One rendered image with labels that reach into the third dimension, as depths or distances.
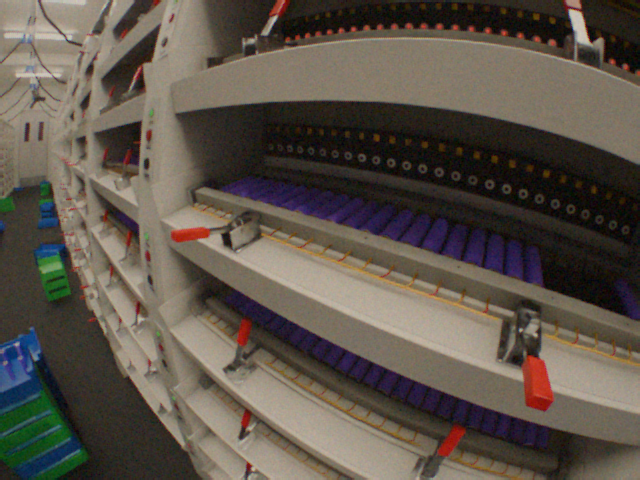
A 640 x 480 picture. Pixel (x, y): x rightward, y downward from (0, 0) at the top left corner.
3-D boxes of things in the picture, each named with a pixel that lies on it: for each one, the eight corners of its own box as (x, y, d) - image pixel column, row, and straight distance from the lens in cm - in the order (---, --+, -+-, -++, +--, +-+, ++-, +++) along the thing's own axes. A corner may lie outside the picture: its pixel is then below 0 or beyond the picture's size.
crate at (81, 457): (35, 490, 133) (24, 480, 127) (19, 450, 146) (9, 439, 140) (91, 458, 128) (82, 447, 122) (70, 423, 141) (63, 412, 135)
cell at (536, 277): (535, 263, 31) (538, 302, 26) (520, 258, 31) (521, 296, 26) (541, 248, 31) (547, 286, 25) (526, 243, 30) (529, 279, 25)
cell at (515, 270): (518, 257, 31) (518, 295, 26) (503, 252, 31) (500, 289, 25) (524, 242, 30) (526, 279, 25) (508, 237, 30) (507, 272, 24)
